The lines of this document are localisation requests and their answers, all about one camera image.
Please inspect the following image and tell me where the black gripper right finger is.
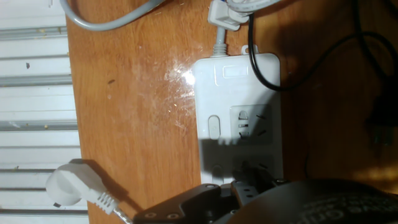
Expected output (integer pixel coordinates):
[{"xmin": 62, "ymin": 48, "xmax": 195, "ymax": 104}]
[{"xmin": 267, "ymin": 179, "xmax": 289, "ymax": 191}]

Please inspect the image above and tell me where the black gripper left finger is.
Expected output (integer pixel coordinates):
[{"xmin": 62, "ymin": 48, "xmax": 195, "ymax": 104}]
[{"xmin": 133, "ymin": 179, "xmax": 250, "ymax": 224}]

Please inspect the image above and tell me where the white power strip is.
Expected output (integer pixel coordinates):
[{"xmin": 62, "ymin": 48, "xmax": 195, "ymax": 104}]
[{"xmin": 192, "ymin": 45, "xmax": 284, "ymax": 186}]

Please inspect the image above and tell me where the braided white cord with plug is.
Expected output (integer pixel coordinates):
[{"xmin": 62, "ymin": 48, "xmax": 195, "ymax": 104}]
[{"xmin": 45, "ymin": 158, "xmax": 134, "ymax": 224}]

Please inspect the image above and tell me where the thick white power strip cord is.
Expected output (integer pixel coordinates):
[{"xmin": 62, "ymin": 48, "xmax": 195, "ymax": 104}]
[{"xmin": 59, "ymin": 0, "xmax": 229, "ymax": 58}]

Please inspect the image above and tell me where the thin white cord with plug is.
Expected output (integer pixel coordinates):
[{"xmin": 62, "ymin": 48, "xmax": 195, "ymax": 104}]
[{"xmin": 207, "ymin": 0, "xmax": 280, "ymax": 32}]

